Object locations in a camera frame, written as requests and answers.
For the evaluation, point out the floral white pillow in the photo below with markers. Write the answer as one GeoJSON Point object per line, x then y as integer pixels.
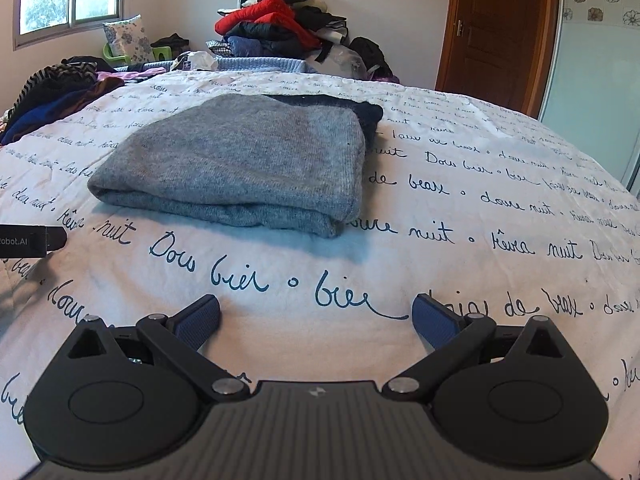
{"type": "Point", "coordinates": [128, 39]}

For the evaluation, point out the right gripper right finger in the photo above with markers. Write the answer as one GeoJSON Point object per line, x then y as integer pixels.
{"type": "Point", "coordinates": [457, 342]}

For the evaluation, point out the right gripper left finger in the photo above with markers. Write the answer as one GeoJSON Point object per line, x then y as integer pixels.
{"type": "Point", "coordinates": [174, 342]}

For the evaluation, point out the frosted glass wardrobe door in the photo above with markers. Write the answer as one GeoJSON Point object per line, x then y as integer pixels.
{"type": "Point", "coordinates": [592, 99]}

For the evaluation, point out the folded dark clothes stack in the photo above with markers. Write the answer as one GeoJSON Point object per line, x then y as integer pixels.
{"type": "Point", "coordinates": [58, 91]}

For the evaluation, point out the light blue quilted blanket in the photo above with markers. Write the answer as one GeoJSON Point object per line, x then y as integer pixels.
{"type": "Point", "coordinates": [263, 64]}

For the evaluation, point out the pink purple garment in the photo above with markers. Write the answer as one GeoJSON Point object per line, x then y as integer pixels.
{"type": "Point", "coordinates": [128, 77]}

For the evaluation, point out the white plastic bag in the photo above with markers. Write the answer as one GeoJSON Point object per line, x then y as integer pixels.
{"type": "Point", "coordinates": [200, 61]}

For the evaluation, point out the red puffer jacket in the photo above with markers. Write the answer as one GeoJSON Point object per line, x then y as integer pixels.
{"type": "Point", "coordinates": [271, 12]}

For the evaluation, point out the black bag on chair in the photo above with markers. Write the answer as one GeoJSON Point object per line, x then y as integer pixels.
{"type": "Point", "coordinates": [171, 46]}

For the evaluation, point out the white script-print quilt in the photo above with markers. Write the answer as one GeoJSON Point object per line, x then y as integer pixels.
{"type": "Point", "coordinates": [485, 209]}

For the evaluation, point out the brown wooden door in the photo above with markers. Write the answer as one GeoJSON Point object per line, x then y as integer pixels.
{"type": "Point", "coordinates": [499, 51]}

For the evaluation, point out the grey navy knit sweater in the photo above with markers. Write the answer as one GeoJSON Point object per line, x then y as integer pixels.
{"type": "Point", "coordinates": [281, 162]}

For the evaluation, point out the dark clothes heap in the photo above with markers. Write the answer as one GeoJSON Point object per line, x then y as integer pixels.
{"type": "Point", "coordinates": [339, 54]}

